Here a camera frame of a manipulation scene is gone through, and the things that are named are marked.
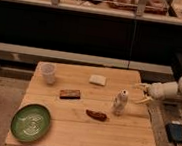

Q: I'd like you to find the brown sausage toy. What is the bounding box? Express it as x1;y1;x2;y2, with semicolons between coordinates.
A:
85;109;107;122

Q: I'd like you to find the wooden table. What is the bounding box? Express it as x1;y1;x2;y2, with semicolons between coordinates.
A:
21;63;156;146

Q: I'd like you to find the white sponge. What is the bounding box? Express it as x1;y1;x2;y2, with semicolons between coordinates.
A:
89;75;106;86

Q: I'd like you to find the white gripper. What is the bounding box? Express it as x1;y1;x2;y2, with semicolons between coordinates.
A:
132;78;169;108

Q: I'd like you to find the brown rectangular block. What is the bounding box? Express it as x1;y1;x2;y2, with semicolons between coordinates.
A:
59;89;81;100

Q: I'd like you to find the clear plastic cup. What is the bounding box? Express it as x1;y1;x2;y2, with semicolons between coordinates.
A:
40;63;56;84

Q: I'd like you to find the green ceramic bowl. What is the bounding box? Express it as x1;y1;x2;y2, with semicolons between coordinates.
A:
10;103;51;143

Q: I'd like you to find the white figurine bottle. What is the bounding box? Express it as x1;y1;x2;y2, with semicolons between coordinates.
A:
112;90;128;116

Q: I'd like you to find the red tray on shelf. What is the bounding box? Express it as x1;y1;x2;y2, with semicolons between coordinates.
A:
107;0;169;14

